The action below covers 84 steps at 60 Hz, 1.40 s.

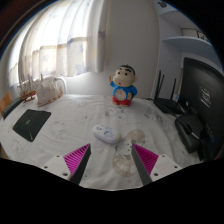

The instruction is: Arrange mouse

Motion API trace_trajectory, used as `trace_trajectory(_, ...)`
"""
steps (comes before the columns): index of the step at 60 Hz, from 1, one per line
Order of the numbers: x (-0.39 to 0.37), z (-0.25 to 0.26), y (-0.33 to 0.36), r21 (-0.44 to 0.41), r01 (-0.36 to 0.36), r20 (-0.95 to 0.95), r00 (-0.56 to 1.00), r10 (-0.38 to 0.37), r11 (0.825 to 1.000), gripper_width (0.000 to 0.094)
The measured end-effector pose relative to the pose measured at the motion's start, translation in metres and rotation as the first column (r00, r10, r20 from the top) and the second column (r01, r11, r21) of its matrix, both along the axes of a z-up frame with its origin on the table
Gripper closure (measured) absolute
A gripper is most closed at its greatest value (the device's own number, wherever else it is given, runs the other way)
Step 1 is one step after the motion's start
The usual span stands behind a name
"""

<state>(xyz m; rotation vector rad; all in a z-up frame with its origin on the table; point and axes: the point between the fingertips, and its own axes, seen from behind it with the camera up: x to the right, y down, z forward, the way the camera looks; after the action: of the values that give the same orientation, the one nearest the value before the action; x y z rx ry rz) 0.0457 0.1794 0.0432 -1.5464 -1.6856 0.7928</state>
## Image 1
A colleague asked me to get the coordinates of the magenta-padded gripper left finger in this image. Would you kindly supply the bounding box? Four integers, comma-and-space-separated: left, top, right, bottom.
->
42, 143, 92, 186

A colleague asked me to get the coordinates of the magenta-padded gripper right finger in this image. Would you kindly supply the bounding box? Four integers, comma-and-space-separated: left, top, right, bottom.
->
130, 143, 183, 186

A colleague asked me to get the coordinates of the white cartoon-print computer mouse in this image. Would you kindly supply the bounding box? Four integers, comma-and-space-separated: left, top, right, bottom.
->
92, 124, 122, 144

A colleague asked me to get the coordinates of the black mouse pad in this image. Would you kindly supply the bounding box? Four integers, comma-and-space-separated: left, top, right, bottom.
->
12, 108, 52, 143

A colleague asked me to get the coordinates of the white printed tablecloth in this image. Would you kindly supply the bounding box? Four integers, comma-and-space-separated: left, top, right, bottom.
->
0, 93, 204, 191

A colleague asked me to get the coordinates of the black monitor stand base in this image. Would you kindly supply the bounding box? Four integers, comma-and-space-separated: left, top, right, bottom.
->
174, 113, 205, 154

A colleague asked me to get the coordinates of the large white conch shell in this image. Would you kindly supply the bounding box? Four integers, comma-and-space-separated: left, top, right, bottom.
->
35, 73, 64, 108

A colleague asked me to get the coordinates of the cartoon boy figurine with clock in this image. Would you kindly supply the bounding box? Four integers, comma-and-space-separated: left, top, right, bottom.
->
108, 64, 139, 107

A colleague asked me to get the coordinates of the wooden model sailing ship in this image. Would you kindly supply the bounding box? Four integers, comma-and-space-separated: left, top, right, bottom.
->
19, 73, 38, 103

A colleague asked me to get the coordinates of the black keyboard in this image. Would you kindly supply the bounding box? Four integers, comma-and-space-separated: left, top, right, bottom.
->
2, 96, 25, 120

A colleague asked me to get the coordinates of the black computer monitor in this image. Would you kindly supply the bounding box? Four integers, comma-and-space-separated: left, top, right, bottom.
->
181, 57, 224, 161

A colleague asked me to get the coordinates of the orange wooden board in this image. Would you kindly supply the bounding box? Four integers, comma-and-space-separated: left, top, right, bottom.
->
0, 92, 13, 116

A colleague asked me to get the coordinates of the white star-print curtain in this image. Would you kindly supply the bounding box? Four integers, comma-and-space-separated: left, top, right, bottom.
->
8, 0, 108, 88

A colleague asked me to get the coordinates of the white metal tube frame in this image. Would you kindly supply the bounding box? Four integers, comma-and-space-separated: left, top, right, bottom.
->
52, 75, 68, 95

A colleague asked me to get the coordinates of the white wall shelf unit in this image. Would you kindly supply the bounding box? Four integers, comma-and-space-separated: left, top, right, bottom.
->
154, 0, 223, 64

